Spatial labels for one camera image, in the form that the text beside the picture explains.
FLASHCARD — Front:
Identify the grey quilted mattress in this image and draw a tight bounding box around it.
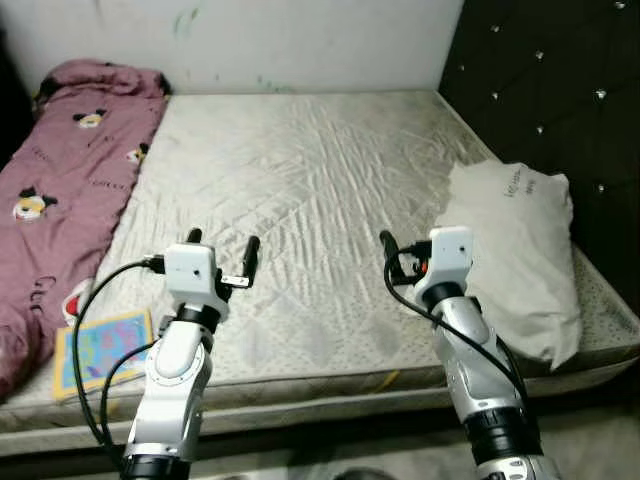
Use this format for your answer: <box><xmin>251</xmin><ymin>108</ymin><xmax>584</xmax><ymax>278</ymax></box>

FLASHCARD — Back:
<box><xmin>0</xmin><ymin>90</ymin><xmax>640</xmax><ymax>461</ymax></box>

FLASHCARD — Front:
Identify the black tufted headboard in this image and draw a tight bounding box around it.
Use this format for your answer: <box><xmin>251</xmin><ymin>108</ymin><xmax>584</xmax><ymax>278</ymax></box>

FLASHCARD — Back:
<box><xmin>438</xmin><ymin>0</ymin><xmax>640</xmax><ymax>311</ymax></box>

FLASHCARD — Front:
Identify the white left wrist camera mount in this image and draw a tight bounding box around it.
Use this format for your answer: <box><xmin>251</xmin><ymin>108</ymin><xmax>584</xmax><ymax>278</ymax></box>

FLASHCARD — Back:
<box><xmin>163</xmin><ymin>242</ymin><xmax>231</xmax><ymax>321</ymax></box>

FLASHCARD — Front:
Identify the pink cartoon print quilt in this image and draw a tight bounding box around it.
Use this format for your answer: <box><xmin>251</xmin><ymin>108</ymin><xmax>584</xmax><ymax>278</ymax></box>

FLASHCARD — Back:
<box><xmin>0</xmin><ymin>58</ymin><xmax>171</xmax><ymax>401</ymax></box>

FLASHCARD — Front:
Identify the white pillow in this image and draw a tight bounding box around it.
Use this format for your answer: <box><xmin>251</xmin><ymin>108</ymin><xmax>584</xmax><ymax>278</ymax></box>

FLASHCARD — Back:
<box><xmin>437</xmin><ymin>158</ymin><xmax>583</xmax><ymax>373</ymax></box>

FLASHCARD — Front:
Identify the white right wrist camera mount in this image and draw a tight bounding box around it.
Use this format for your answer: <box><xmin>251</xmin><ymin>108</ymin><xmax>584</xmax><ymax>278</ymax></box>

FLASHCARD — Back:
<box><xmin>415</xmin><ymin>227</ymin><xmax>473</xmax><ymax>306</ymax></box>

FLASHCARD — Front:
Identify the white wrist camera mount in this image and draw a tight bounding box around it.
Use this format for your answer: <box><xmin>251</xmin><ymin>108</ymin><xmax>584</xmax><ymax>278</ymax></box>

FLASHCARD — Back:
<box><xmin>163</xmin><ymin>242</ymin><xmax>231</xmax><ymax>321</ymax></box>
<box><xmin>415</xmin><ymin>227</ymin><xmax>473</xmax><ymax>306</ymax></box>

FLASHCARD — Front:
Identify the blue yellow children's book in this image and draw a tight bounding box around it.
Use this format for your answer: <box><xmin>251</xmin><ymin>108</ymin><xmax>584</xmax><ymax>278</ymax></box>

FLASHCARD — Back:
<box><xmin>52</xmin><ymin>308</ymin><xmax>156</xmax><ymax>401</ymax></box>

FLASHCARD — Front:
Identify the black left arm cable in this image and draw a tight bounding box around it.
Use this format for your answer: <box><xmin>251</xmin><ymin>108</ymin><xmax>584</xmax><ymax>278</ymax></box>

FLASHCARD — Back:
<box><xmin>72</xmin><ymin>255</ymin><xmax>169</xmax><ymax>471</ymax></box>

